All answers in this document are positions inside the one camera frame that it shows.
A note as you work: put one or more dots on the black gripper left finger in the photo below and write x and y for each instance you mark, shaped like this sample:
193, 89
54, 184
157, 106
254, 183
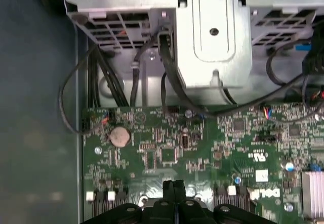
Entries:
152, 214

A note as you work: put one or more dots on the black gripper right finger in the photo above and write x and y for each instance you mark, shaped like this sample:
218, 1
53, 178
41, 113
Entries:
202, 215

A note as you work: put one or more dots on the white square inductor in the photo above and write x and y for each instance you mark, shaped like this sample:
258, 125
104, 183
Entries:
231, 190
111, 196
89, 196

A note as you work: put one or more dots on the green motherboard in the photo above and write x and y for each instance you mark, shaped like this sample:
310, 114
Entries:
202, 145

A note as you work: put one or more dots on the small black board connector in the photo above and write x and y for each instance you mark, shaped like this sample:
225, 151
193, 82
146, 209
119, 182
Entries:
185, 141

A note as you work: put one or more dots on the round coin cell battery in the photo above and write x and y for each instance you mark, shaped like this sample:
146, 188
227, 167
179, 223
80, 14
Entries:
120, 136

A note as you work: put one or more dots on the silver blue capacitor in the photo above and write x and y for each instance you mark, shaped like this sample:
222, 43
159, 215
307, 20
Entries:
289, 166

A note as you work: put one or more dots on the small silver capacitor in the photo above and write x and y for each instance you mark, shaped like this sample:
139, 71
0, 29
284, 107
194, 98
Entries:
188, 113

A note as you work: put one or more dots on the silver finned chipset heatsink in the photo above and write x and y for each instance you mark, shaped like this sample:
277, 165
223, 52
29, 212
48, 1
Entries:
314, 193

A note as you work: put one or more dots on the black open PC case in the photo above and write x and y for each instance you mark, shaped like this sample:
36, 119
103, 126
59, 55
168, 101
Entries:
38, 107

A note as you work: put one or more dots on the silver perforated disk bay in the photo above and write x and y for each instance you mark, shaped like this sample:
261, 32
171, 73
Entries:
126, 4

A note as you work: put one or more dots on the silver bracket with round hole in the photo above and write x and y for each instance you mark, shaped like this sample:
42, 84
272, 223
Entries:
215, 11

